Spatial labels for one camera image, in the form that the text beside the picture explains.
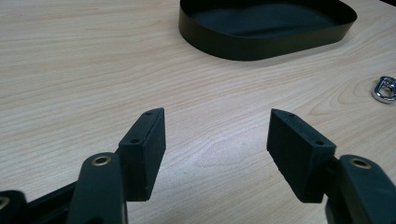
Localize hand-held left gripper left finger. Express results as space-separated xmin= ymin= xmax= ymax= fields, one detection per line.
xmin=118 ymin=107 xmax=167 ymax=203

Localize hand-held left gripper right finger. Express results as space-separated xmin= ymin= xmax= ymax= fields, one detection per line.
xmin=266 ymin=107 xmax=337 ymax=204

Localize silver metal ring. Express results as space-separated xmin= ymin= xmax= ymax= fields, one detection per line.
xmin=371 ymin=76 xmax=396 ymax=105

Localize black oval tray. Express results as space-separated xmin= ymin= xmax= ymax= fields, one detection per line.
xmin=178 ymin=0 xmax=359 ymax=62

